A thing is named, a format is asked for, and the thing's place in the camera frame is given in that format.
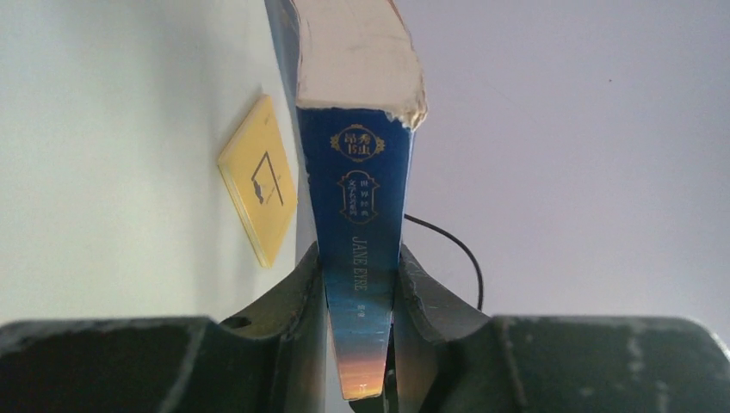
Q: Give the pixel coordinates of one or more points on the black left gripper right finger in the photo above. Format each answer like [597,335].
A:
[450,357]

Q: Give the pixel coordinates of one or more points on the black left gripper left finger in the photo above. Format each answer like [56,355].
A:
[268,357]

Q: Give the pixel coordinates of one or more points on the blue Jane Eyre book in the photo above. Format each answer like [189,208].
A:
[356,96]

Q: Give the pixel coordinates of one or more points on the yellow notebook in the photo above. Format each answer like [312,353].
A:
[255,169]

